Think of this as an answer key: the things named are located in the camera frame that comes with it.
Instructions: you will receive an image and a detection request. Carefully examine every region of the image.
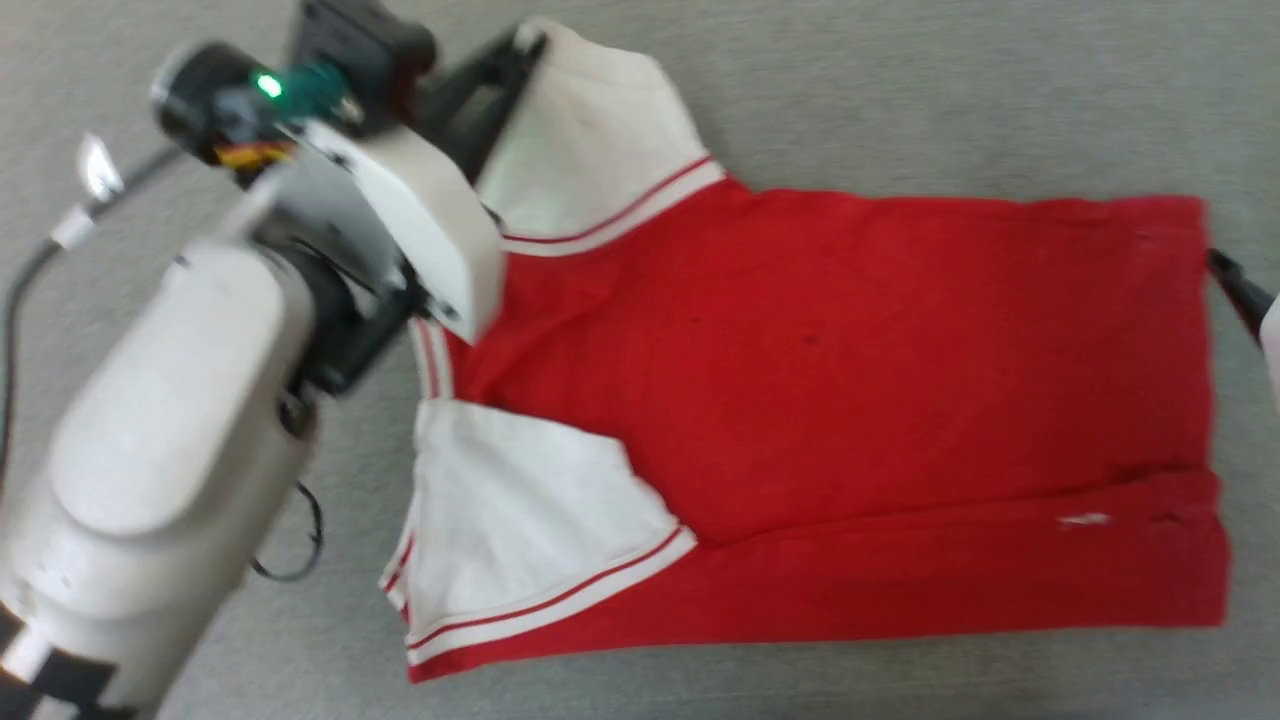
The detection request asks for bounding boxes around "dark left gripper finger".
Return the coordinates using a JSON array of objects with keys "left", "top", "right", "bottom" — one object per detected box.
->
[
  {"left": 420, "top": 25, "right": 546, "bottom": 111},
  {"left": 455, "top": 50, "right": 549, "bottom": 186}
]

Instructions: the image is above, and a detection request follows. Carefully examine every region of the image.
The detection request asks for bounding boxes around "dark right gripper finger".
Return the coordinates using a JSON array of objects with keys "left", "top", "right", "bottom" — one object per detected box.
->
[{"left": 1205, "top": 248, "right": 1279, "bottom": 346}]

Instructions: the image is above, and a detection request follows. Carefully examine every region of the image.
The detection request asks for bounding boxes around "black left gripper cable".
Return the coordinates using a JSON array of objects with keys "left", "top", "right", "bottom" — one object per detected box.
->
[{"left": 0, "top": 135, "right": 186, "bottom": 481}]

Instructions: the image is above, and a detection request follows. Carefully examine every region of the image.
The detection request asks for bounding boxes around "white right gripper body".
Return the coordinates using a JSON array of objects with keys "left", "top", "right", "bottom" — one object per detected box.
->
[{"left": 1258, "top": 293, "right": 1280, "bottom": 413}]

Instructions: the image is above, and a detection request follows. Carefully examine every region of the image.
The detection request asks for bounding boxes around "thin black arm cable loop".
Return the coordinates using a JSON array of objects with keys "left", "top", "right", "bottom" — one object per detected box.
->
[{"left": 250, "top": 480, "right": 326, "bottom": 583}]

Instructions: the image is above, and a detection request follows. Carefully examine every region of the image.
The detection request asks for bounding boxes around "grey fabric sofa cushion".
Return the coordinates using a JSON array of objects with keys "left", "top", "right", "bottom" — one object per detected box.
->
[{"left": 0, "top": 0, "right": 1280, "bottom": 720}]

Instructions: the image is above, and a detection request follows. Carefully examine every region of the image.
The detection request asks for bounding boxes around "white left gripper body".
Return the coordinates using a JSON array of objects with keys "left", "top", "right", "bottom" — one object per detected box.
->
[{"left": 150, "top": 42, "right": 504, "bottom": 344}]

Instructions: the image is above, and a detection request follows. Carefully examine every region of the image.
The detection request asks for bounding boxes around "red and white shirt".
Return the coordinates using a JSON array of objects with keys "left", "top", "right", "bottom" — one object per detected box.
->
[{"left": 378, "top": 15, "right": 1231, "bottom": 686}]

